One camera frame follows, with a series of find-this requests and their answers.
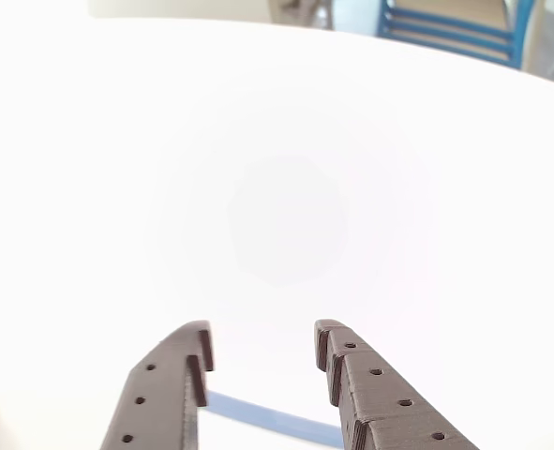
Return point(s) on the blue tape square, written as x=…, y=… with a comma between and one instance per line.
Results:
x=276, y=417

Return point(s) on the blue slatted chair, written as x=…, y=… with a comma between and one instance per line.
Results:
x=450, y=35

